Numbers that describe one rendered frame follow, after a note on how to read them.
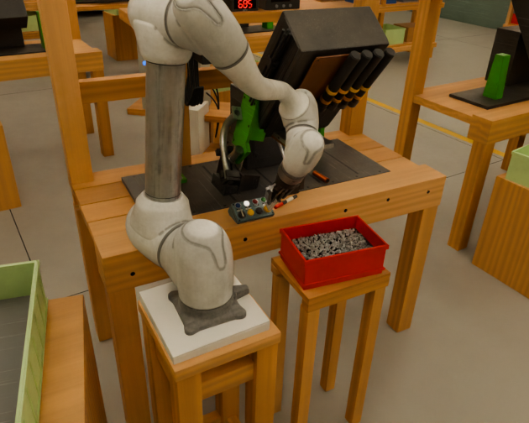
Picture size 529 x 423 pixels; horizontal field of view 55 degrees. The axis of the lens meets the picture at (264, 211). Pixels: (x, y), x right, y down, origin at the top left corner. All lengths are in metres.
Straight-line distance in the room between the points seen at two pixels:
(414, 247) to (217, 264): 1.36
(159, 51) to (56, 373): 0.89
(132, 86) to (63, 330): 1.07
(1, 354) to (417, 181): 1.68
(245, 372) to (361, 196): 0.91
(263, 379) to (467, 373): 1.38
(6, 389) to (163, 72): 0.87
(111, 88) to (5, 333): 1.09
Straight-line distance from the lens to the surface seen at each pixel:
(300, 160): 1.55
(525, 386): 2.81
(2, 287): 1.73
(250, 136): 2.01
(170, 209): 1.44
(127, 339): 1.98
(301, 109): 1.61
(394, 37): 8.24
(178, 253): 1.35
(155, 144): 1.38
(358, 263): 1.76
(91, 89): 2.24
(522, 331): 3.12
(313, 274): 1.70
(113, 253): 1.75
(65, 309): 1.74
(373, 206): 2.18
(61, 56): 2.10
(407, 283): 2.64
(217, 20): 1.17
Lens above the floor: 1.87
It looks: 30 degrees down
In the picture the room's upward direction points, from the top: 2 degrees clockwise
